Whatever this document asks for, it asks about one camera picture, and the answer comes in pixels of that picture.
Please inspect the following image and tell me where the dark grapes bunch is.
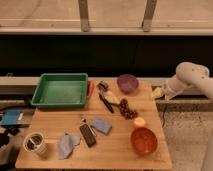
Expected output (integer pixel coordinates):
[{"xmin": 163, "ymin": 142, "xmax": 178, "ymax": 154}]
[{"xmin": 119, "ymin": 99, "xmax": 138, "ymax": 119}]

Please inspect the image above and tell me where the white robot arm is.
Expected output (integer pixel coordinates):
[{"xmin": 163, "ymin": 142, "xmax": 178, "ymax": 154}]
[{"xmin": 151, "ymin": 62, "xmax": 213, "ymax": 171}]

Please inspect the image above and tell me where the purple bowl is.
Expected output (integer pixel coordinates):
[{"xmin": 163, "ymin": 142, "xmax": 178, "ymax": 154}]
[{"xmin": 117, "ymin": 74, "xmax": 139, "ymax": 93}]

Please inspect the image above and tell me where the small orange fruit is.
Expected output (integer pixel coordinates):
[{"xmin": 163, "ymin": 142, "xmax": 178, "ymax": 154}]
[{"xmin": 133, "ymin": 117, "xmax": 146, "ymax": 128}]

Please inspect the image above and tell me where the yellow banana piece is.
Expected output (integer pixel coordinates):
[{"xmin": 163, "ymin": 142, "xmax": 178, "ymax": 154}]
[{"xmin": 105, "ymin": 91, "xmax": 120, "ymax": 104}]

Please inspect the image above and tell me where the orange bowl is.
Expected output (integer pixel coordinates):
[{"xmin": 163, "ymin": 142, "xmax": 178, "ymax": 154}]
[{"xmin": 130, "ymin": 127, "xmax": 158, "ymax": 156}]

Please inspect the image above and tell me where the blue sponge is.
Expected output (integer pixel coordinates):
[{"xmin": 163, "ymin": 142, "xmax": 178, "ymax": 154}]
[{"xmin": 91, "ymin": 118, "xmax": 112, "ymax": 135}]

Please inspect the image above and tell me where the orange carrot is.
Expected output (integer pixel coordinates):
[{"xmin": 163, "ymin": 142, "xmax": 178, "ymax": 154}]
[{"xmin": 87, "ymin": 81, "xmax": 94, "ymax": 99}]

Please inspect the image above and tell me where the black remote control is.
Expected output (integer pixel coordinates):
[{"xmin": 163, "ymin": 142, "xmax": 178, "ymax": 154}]
[{"xmin": 80, "ymin": 124, "xmax": 96, "ymax": 147}]

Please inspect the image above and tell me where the blue crumpled cloth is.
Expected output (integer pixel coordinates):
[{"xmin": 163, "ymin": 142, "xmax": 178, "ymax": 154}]
[{"xmin": 58, "ymin": 133, "xmax": 81, "ymax": 160}]

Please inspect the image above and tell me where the green plastic tray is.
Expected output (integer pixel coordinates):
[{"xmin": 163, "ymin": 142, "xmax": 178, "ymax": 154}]
[{"xmin": 31, "ymin": 73, "xmax": 88, "ymax": 108}]

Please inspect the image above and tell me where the blue box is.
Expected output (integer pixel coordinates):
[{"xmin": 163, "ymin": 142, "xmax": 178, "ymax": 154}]
[{"xmin": 0, "ymin": 109, "xmax": 30, "ymax": 127}]

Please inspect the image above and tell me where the black handled brush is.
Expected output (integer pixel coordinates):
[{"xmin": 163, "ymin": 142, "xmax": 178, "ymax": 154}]
[{"xmin": 97, "ymin": 81, "xmax": 114, "ymax": 113}]

